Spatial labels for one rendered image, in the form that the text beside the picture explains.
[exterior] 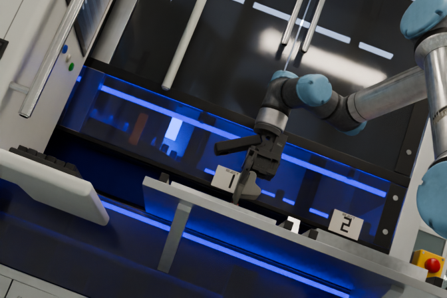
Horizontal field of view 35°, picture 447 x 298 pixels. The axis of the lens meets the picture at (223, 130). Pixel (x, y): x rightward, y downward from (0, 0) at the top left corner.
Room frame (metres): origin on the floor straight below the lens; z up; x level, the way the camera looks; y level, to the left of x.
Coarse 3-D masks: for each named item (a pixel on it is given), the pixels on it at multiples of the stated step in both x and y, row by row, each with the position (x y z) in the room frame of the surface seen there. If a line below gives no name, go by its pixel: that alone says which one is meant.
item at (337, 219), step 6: (336, 210) 1.87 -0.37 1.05; (336, 216) 1.87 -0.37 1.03; (342, 216) 1.87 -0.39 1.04; (348, 216) 1.87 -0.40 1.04; (354, 216) 1.87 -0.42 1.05; (330, 222) 1.87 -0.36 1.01; (336, 222) 1.87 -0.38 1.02; (342, 222) 1.87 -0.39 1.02; (348, 222) 1.87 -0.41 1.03; (354, 222) 1.87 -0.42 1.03; (360, 222) 1.87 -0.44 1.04; (330, 228) 1.87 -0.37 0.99; (336, 228) 1.87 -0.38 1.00; (348, 228) 1.87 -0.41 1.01; (354, 228) 1.87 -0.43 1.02; (360, 228) 1.87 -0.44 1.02; (342, 234) 1.87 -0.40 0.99; (348, 234) 1.87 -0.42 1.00; (354, 234) 1.87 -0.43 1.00
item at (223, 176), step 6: (222, 168) 1.87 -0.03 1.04; (228, 168) 1.87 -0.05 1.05; (216, 174) 1.87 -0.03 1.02; (222, 174) 1.87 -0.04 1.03; (228, 174) 1.87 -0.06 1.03; (234, 174) 1.87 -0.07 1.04; (216, 180) 1.87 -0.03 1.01; (222, 180) 1.87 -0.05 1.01; (228, 180) 1.87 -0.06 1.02; (234, 180) 1.87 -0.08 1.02; (216, 186) 1.87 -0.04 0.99; (222, 186) 1.87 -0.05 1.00; (228, 186) 1.87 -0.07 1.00; (234, 186) 1.87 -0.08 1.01
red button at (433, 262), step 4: (428, 260) 1.84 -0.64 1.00; (432, 260) 1.83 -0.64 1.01; (436, 260) 1.84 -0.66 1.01; (424, 264) 1.85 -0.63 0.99; (428, 264) 1.84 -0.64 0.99; (432, 264) 1.83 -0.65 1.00; (436, 264) 1.83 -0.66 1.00; (428, 268) 1.84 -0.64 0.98; (432, 268) 1.83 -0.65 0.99; (436, 268) 1.83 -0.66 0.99; (428, 272) 1.85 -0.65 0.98; (432, 272) 1.84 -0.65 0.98; (436, 272) 1.84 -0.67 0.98
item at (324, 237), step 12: (324, 240) 1.52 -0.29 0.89; (336, 240) 1.52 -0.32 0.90; (348, 240) 1.52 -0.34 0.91; (348, 252) 1.52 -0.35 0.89; (360, 252) 1.52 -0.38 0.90; (372, 252) 1.52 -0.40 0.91; (384, 264) 1.52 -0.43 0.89; (396, 264) 1.52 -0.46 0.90; (408, 264) 1.52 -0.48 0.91; (420, 276) 1.52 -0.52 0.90
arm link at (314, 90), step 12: (288, 84) 1.60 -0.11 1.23; (300, 84) 1.56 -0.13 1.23; (312, 84) 1.53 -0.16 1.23; (324, 84) 1.54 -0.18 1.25; (288, 96) 1.60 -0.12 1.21; (300, 96) 1.56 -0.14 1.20; (312, 96) 1.54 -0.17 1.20; (324, 96) 1.55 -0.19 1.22; (336, 96) 1.59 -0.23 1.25; (312, 108) 1.59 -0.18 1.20; (324, 108) 1.59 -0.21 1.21
